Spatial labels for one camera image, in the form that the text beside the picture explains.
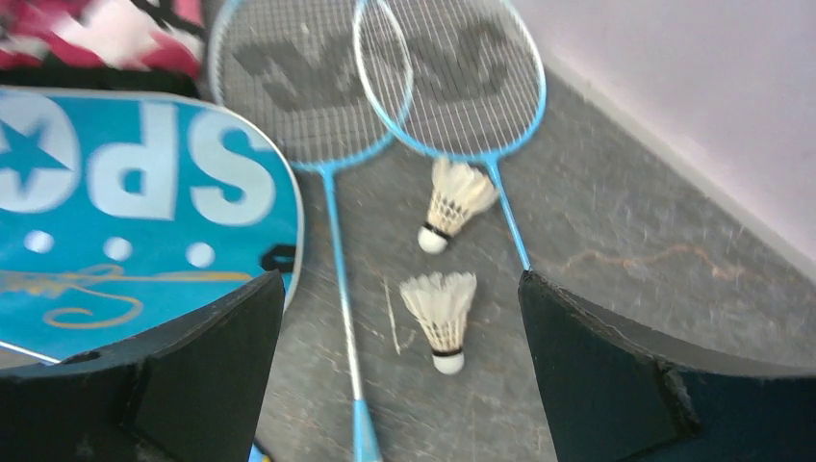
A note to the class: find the blue astronaut print cloth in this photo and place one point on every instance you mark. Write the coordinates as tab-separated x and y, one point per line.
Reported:
258	455

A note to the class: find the front blue badminton racket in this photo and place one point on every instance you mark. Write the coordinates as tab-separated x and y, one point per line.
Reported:
289	67

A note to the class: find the pink camouflage shorts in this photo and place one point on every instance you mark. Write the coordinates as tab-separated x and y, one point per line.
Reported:
103	45

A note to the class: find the blue sport racket bag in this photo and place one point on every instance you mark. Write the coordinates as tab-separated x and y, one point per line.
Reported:
123	210

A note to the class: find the blue badminton racket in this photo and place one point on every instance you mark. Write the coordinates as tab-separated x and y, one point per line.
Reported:
289	67
463	80

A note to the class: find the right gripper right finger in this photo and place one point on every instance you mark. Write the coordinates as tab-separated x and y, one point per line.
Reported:
614	389

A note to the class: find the shuttlecock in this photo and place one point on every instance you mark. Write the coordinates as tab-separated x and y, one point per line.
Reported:
459	193
441	302

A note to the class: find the rear blue badminton racket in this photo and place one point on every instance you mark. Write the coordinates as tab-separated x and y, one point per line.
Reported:
463	80

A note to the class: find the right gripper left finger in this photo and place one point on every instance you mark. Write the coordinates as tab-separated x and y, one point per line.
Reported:
190	389

